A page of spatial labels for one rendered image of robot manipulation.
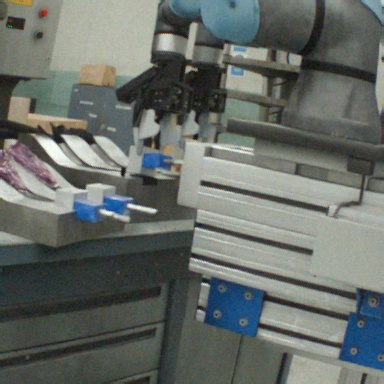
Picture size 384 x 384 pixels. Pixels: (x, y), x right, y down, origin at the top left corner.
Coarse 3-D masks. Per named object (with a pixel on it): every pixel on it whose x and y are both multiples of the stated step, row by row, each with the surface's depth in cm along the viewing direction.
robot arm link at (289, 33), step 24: (216, 0) 85; (240, 0) 82; (264, 0) 83; (288, 0) 83; (312, 0) 84; (216, 24) 86; (240, 24) 84; (264, 24) 84; (288, 24) 84; (312, 24) 85; (288, 48) 88
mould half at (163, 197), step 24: (24, 144) 152; (48, 144) 150; (72, 144) 157; (72, 168) 142; (120, 168) 154; (120, 192) 133; (144, 192) 137; (168, 192) 143; (144, 216) 138; (168, 216) 145; (192, 216) 151
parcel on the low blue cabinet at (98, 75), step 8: (88, 64) 861; (88, 72) 858; (96, 72) 853; (104, 72) 850; (112, 72) 865; (80, 80) 866; (88, 80) 859; (96, 80) 854; (104, 80) 855; (112, 80) 869
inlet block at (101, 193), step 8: (96, 184) 123; (104, 184) 125; (88, 192) 120; (96, 192) 120; (104, 192) 120; (112, 192) 123; (96, 200) 120; (104, 200) 120; (112, 200) 119; (120, 200) 119; (128, 200) 120; (112, 208) 119; (120, 208) 119; (128, 208) 120; (136, 208) 119; (144, 208) 119
